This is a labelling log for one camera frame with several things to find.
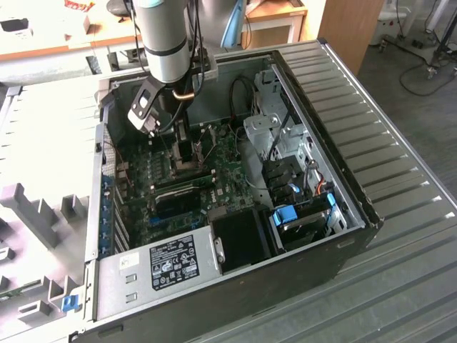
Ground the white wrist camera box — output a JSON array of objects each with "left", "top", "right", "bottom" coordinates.
[{"left": 127, "top": 80, "right": 161, "bottom": 136}]

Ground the wooden cabinet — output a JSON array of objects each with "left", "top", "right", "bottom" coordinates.
[{"left": 316, "top": 0, "right": 386, "bottom": 76}]

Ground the black disk bay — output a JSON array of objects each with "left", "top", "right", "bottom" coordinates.
[{"left": 261, "top": 155, "right": 308, "bottom": 208}]

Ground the white label printer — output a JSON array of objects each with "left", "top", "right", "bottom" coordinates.
[{"left": 0, "top": 16, "right": 35, "bottom": 41}]

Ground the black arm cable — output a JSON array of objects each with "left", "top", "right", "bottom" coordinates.
[{"left": 184, "top": 0, "right": 206, "bottom": 85}]

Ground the small wooden table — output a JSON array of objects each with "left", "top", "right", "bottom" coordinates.
[{"left": 239, "top": 0, "right": 308, "bottom": 50}]

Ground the dark round monitor base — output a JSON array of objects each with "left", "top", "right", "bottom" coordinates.
[{"left": 106, "top": 0, "right": 139, "bottom": 16}]

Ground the CPU socket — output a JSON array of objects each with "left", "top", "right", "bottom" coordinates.
[{"left": 167, "top": 141, "right": 209, "bottom": 179}]

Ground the black graphics card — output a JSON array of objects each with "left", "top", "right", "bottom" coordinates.
[{"left": 148, "top": 186, "right": 204, "bottom": 221}]

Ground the blue slot latch strip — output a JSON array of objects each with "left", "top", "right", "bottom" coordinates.
[{"left": 101, "top": 177, "right": 111, "bottom": 258}]

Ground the red snack packet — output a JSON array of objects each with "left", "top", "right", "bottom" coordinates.
[{"left": 63, "top": 0, "right": 96, "bottom": 12}]

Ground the wooden desk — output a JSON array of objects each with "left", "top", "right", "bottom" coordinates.
[{"left": 0, "top": 0, "right": 165, "bottom": 64}]

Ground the black floor cable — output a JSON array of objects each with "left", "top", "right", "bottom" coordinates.
[{"left": 398, "top": 60, "right": 456, "bottom": 96}]

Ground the black cable bundle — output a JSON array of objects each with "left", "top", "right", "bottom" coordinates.
[{"left": 229, "top": 76, "right": 253, "bottom": 124}]

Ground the green RAM stick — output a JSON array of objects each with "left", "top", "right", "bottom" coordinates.
[
  {"left": 151, "top": 174, "right": 216, "bottom": 192},
  {"left": 0, "top": 281, "right": 43, "bottom": 304}
]

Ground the grey parts rack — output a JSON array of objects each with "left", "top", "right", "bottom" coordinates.
[{"left": 0, "top": 182, "right": 90, "bottom": 332}]

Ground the silver drive cage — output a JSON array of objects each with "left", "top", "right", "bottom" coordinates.
[{"left": 242, "top": 112, "right": 311, "bottom": 161}]

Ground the hard disk in blue carrier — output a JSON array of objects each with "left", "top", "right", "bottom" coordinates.
[{"left": 268, "top": 205, "right": 335, "bottom": 252}]

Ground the black open PC case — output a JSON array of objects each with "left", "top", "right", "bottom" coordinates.
[{"left": 67, "top": 49, "right": 385, "bottom": 343}]

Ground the green motherboard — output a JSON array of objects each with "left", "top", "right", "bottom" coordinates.
[{"left": 114, "top": 119, "right": 258, "bottom": 248}]

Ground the silver power supply unit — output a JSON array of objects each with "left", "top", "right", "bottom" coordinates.
[{"left": 95, "top": 224, "right": 225, "bottom": 322}]

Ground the black wheeled stand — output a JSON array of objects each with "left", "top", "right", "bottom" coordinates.
[{"left": 423, "top": 0, "right": 457, "bottom": 80}]

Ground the white wheeled equipment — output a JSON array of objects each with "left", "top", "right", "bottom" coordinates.
[{"left": 369, "top": 0, "right": 410, "bottom": 47}]

